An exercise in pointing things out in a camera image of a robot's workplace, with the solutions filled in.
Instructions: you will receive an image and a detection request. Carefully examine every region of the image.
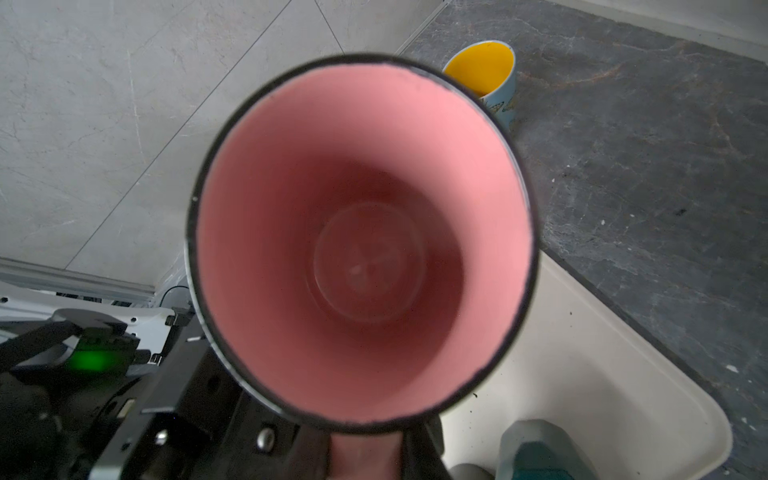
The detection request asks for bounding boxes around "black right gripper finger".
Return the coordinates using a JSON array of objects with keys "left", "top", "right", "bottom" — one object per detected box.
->
[{"left": 401, "top": 416, "right": 451, "bottom": 480}]

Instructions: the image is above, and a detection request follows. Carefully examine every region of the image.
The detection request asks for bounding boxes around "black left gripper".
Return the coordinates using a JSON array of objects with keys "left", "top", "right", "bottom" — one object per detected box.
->
[{"left": 1, "top": 311, "right": 327, "bottom": 479}]

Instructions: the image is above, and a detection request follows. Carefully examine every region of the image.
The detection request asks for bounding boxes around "dark green mug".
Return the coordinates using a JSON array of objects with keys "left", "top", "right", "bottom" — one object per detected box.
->
[{"left": 495, "top": 419, "right": 598, "bottom": 480}]

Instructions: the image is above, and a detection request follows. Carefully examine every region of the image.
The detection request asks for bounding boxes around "pink ghost pattern mug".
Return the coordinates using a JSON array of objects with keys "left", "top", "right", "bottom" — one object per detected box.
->
[{"left": 185, "top": 53, "right": 539, "bottom": 479}]

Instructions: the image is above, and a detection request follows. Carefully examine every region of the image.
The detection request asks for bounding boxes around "blue butterfly mug yellow inside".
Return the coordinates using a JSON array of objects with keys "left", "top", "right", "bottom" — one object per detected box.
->
[{"left": 443, "top": 40, "right": 517, "bottom": 131}]

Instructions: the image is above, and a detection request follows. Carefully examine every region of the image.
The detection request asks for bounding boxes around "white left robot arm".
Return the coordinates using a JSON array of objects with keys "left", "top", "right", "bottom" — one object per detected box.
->
[{"left": 1, "top": 286, "right": 325, "bottom": 479}]

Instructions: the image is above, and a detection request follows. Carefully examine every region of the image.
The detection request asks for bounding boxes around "beige plastic tray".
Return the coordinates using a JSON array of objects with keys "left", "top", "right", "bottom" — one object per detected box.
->
[{"left": 442, "top": 255, "right": 733, "bottom": 479}]

